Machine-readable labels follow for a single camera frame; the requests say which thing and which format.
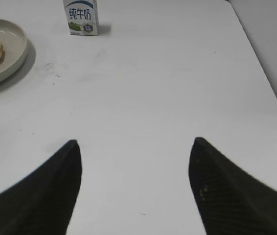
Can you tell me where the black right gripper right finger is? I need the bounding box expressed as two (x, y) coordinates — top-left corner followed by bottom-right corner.
(188, 137), (277, 235)

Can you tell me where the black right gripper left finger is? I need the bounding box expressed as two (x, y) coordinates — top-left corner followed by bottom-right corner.
(0, 140), (82, 235)

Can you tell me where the white blue milk carton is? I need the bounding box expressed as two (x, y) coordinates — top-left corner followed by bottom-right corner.
(63, 0), (99, 36)

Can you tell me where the beige round plate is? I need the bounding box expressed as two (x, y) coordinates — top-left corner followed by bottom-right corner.
(0, 19), (28, 82)

